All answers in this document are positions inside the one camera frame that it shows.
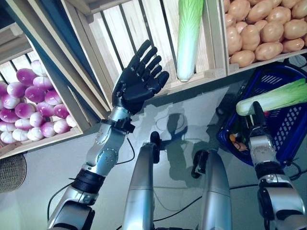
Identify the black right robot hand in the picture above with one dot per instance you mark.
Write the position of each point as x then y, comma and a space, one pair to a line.
261, 146

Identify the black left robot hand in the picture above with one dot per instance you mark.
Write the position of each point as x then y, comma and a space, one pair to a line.
134, 88

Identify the napa cabbage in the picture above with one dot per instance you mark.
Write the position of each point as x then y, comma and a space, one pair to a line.
271, 98
189, 43

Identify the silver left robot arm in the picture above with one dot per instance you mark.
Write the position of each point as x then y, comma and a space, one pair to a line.
103, 155

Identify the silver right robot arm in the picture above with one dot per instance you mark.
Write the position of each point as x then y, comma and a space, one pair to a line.
278, 191

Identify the blue plastic shopping basket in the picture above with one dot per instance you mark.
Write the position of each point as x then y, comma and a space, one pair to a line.
283, 155

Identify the brown woven basket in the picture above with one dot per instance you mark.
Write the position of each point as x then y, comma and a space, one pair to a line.
12, 172

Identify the pale orange root vegetable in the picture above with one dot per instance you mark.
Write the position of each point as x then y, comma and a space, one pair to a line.
241, 146

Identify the small orange fruit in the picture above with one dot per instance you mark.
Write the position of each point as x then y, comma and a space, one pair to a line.
232, 137

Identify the wooden slatted cabbage crate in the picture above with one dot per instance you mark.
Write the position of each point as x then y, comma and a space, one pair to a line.
112, 31

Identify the silver right robot leg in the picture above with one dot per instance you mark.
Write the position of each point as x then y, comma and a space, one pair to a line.
216, 191

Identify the silver robot leg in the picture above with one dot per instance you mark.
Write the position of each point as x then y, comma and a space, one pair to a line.
139, 191
216, 191

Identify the wooden crate with turnips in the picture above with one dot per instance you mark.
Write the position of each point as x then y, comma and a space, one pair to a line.
78, 122

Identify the large wooden display shelf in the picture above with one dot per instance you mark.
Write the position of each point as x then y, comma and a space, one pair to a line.
69, 52

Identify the wooden crate with potatoes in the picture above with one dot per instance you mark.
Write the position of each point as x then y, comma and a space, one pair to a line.
221, 48

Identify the silver left robot leg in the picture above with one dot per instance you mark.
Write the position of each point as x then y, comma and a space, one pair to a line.
139, 191

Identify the heap of purple white turnips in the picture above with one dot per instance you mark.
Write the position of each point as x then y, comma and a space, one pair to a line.
28, 112

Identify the heap of brown potatoes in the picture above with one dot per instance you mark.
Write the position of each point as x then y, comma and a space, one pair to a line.
263, 31

